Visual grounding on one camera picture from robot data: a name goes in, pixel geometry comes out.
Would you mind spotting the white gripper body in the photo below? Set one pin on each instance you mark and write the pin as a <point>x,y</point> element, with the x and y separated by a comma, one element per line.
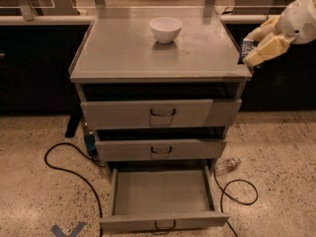
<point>297,23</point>

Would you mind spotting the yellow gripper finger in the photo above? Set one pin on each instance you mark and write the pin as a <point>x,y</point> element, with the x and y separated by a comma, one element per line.
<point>269,47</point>
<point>266,31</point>

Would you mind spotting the dark blue rxbar wrapper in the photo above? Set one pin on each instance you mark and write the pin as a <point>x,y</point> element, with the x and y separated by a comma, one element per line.
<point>246,46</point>

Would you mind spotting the grey drawer cabinet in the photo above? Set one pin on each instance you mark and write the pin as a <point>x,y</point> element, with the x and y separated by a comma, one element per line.
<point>120,49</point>

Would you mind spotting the grey middle drawer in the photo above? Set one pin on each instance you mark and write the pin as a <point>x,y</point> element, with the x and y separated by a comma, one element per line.
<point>160,144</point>

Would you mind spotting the grey drawer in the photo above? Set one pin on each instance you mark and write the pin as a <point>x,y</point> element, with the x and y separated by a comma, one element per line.
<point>162,200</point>
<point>149,105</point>
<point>160,144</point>

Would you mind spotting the grey bottom drawer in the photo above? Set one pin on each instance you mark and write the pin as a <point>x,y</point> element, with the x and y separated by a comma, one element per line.
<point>162,200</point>

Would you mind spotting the grey top drawer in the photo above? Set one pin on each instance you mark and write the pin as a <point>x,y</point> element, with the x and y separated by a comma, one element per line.
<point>149,105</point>

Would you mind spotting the white ceramic bowl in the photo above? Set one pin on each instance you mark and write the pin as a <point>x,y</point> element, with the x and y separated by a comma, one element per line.
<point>165,29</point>

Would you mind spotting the clear plastic bottle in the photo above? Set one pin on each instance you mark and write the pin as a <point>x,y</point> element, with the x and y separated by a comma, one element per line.
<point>224,166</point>

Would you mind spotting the blue power adapter box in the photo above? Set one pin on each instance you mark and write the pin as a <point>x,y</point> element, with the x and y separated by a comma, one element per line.
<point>90,144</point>

